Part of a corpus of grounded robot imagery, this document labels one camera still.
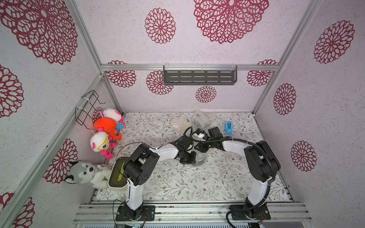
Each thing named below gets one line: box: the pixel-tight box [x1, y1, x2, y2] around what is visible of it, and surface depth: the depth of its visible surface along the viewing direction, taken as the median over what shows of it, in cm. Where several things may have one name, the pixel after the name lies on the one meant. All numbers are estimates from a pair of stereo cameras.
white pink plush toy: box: [100, 107, 126, 132], surface depth 97 cm
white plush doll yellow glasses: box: [89, 131, 117, 160], surface depth 82 cm
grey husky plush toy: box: [64, 161, 112, 190], surface depth 72 cm
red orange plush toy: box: [94, 117, 123, 141], surface depth 92 cm
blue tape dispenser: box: [225, 121, 234, 135], surface depth 111 cm
